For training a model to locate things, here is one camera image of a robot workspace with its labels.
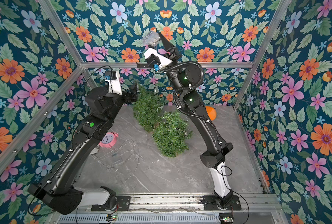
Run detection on clear battery box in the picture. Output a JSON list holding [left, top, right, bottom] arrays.
[[142, 30, 160, 47]]

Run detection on green christmas tree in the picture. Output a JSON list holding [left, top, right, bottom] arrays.
[[153, 111, 193, 158], [133, 85, 164, 133]]

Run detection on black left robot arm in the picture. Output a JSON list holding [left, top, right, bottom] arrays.
[[28, 84, 138, 215]]

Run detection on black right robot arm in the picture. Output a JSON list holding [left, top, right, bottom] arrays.
[[157, 33, 234, 210]]

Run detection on pink alarm clock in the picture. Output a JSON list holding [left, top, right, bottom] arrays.
[[99, 132, 119, 148]]

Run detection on orange plush toy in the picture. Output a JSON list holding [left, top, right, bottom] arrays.
[[206, 106, 217, 121]]

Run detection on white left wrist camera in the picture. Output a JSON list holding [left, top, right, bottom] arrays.
[[104, 71, 122, 95]]

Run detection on aluminium frame struts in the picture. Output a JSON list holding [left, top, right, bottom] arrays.
[[0, 1, 291, 175]]

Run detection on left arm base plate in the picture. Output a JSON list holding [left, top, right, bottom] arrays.
[[91, 196, 131, 212]]

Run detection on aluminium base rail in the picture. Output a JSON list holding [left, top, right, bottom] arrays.
[[56, 193, 284, 215]]

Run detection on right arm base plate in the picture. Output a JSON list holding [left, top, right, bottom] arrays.
[[199, 195, 242, 211]]

